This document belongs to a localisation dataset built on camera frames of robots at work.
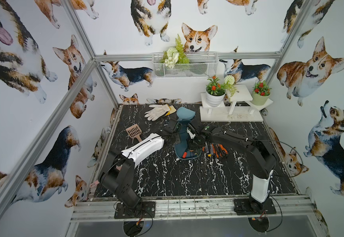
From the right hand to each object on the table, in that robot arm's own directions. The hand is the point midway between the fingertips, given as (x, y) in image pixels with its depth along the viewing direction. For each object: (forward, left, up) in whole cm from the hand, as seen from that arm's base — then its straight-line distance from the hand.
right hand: (187, 146), depth 88 cm
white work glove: (+33, +23, -6) cm, 41 cm away
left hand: (+5, +6, +3) cm, 9 cm away
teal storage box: (+1, +3, -3) cm, 5 cm away
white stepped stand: (+41, -41, -10) cm, 59 cm away
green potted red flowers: (+27, -46, +16) cm, 56 cm away
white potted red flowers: (+25, -17, +21) cm, 36 cm away
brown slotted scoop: (+16, +38, -8) cm, 42 cm away
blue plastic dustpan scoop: (+34, +2, -10) cm, 36 cm away
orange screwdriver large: (-1, -17, -6) cm, 18 cm away
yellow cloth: (+36, +12, -7) cm, 39 cm away
